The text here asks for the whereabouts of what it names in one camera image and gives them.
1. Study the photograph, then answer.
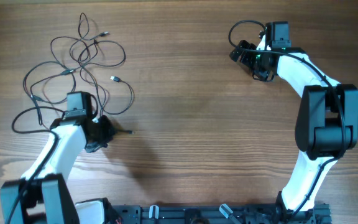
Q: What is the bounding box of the left camera black cable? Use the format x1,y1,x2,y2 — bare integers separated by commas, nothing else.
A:
4,93,99,224

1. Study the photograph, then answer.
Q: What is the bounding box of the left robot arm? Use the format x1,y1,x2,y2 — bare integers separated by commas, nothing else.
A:
0,91,120,223

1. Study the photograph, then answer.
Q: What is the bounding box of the right camera black cable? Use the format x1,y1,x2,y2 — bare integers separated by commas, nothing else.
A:
227,19,347,220

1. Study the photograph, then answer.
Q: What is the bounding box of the camera black cable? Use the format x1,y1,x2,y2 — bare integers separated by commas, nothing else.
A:
4,93,99,224
227,19,347,220

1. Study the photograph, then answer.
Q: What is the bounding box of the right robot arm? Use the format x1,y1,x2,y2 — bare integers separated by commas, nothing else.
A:
229,21,358,213

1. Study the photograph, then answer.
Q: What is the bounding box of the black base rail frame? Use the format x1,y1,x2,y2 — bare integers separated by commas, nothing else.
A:
104,203,332,224

